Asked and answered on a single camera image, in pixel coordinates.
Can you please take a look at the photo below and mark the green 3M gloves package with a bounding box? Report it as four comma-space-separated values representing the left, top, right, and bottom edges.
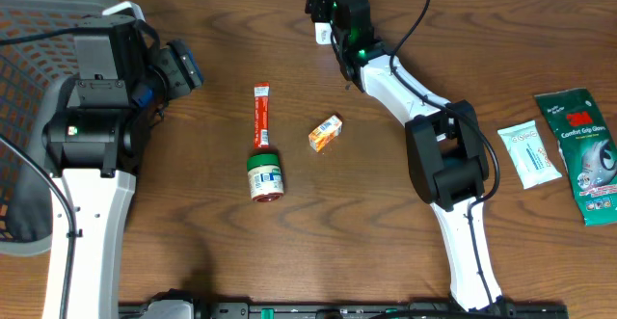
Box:
535, 88, 616, 226

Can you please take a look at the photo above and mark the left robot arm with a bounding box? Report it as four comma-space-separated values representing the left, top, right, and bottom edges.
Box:
42, 14, 204, 318

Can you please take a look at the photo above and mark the white barcode scanner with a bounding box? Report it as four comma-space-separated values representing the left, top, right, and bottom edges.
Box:
315, 22, 332, 45

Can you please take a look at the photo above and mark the mint green wipes pack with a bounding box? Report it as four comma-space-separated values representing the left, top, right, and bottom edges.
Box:
497, 120, 562, 189

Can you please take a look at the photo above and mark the black left camera cable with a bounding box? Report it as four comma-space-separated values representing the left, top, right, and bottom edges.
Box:
0, 27, 83, 319

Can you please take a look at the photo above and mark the black mounting rail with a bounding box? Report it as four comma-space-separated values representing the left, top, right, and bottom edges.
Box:
118, 301, 570, 319

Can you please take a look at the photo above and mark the red box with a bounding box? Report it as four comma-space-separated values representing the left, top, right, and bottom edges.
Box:
254, 82, 270, 149

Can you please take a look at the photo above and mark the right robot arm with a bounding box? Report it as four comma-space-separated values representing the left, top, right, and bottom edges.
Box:
305, 0, 507, 316

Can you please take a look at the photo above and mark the grey plastic shopping basket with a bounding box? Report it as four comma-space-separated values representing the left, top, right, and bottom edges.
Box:
1, 0, 119, 256

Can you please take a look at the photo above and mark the orange Kleenex tissue pack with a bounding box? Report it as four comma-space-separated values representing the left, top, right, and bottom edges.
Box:
308, 115, 343, 152

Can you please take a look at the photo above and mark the green lid jar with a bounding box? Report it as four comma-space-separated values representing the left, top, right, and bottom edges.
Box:
247, 153, 284, 202

